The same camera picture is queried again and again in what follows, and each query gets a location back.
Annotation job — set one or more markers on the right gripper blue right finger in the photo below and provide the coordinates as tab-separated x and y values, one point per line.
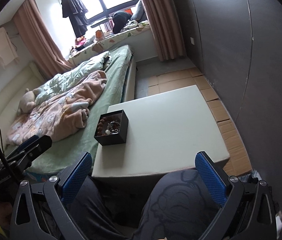
214	178

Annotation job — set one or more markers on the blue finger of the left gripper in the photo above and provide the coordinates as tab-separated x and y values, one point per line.
25	144

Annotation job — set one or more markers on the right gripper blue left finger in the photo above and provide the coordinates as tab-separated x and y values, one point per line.
73	176

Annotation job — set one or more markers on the black jewelry box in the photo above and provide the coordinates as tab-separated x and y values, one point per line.
112	128

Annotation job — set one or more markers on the flattened cardboard floor sheets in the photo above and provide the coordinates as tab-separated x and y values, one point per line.
215	132

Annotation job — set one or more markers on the green bed sheet mattress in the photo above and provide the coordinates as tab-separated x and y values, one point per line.
63	153

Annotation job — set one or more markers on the dark fabric on floor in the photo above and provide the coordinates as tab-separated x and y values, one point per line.
251	177

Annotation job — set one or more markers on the cream padded headboard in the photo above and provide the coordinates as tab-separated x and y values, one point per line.
12	93

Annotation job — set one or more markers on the plush toy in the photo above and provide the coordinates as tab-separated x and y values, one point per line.
27	102

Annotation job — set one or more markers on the pink fleece blanket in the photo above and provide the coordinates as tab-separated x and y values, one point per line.
62	115

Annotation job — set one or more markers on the light green floral duvet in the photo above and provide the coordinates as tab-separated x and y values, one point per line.
61	83

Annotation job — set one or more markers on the white foam table pad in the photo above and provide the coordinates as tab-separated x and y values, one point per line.
159	140

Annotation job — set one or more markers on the pink curtain left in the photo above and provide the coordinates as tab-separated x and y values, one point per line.
38	40

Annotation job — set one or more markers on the pink curtain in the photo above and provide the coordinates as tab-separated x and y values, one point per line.
38	40
166	29

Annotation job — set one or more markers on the hanging beige cloth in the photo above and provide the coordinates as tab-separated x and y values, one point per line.
8	52

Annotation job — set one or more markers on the floral window seat cushion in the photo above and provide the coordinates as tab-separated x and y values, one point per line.
99	47

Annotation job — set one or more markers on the hanging black clothes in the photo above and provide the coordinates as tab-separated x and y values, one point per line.
76	11

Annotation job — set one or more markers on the black bag on sill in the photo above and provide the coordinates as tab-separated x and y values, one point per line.
120	19

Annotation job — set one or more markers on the grey pillow on sill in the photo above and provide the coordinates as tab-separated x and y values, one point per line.
139	15

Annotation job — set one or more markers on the pink curtain right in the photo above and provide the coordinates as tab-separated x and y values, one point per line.
166	29

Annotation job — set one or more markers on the cream bed frame side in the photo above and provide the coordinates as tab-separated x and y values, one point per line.
130	82

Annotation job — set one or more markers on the white wall socket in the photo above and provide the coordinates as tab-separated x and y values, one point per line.
192	40

